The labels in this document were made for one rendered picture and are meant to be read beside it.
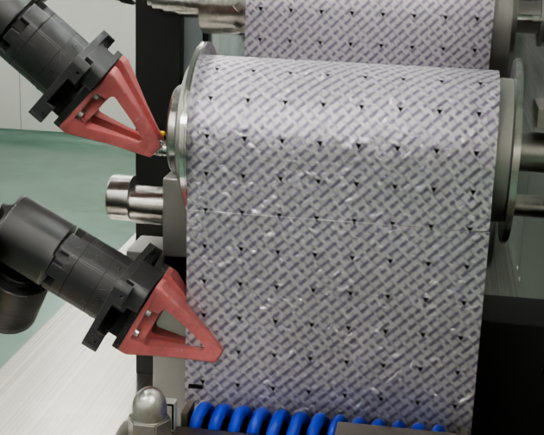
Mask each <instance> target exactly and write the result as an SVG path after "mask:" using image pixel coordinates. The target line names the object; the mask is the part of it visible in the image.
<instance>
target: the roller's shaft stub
mask: <svg viewBox="0 0 544 435"><path fill-rule="evenodd" d="M519 171H520V172H533V173H544V133H541V132H527V131H523V132H522V146H521V157H520V166H519Z"/></svg>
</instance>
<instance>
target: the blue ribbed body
mask: <svg viewBox="0 0 544 435"><path fill-rule="evenodd" d="M339 421H340V422H349V421H348V419H347V418H346V417H345V416H344V415H342V414H338V415H336V416H335V417H333V419H332V421H331V424H330V421H329V419H328V417H327V416H326V415H325V414H324V413H316V414H315V415H314V416H313V418H312V419H311V420H310V417H309V415H308V414H307V413H306V412H305V411H298V412H296V413H295V414H294V415H293V417H292V419H291V416H290V413H289V412H288V411H287V410H286V409H282V408H280V409H278V410H277V411H275V412H274V414H273V415H272V414H271V412H270V410H269V409H268V408H267V407H259V408H257V410H255V412H252V410H251V409H250V408H249V407H248V406H247V405H240V406H239V407H237V408H236V409H235V411H234V410H233V408H232V407H231V406H230V405H229V404H228V403H221V404H220V405H218V406H217V407H216V408H215V407H214V405H213V404H212V403H211V402H209V401H202V402H200V403H199V404H198V405H197V406H196V407H195V409H194V411H193V413H192V415H191V419H190V422H189V426H188V427H193V428H202V429H211V430H219V431H228V432H243V433H252V434H261V435H335V431H336V427H337V423H338V422H339ZM352 423H358V424H366V425H368V422H367V420H366V419H365V418H364V417H360V416H357V417H356V418H355V419H353V421H352ZM372 425H375V426H388V425H387V423H386V422H385V421H384V419H375V420H374V421H373V422H372ZM391 427H400V428H407V425H406V424H405V423H404V422H403V421H401V420H397V421H395V422H394V423H393V424H392V426H391ZM411 429H417V430H426V431H427V428H426V426H425V425H424V424H423V423H421V422H417V423H415V424H413V426H412V428H411ZM432 431H435V432H447V431H446V428H445V427H444V426H443V425H440V424H438V425H436V426H434V427H433V429H432Z"/></svg>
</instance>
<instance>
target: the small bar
mask: <svg viewBox="0 0 544 435"><path fill-rule="evenodd" d="M335 435H461V434H459V433H451V432H435V431H426V430H417V429H408V428H400V427H391V426H375V425H366V424H358V423H349V422H340V421H339V422H338V423H337V427H336V431H335Z"/></svg>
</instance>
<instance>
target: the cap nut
mask: <svg viewBox="0 0 544 435"><path fill-rule="evenodd" d="M128 420H129V434H128V435H172V433H171V419H170V417H169V415H168V413H167V401H166V398H165V396H164V394H163V393H162V391H161V390H160V389H158V388H155V387H151V386H148V387H145V388H142V389H140V390H139V391H138V392H137V394H136V396H135V398H134V400H133V403H132V413H130V414H129V416H128Z"/></svg>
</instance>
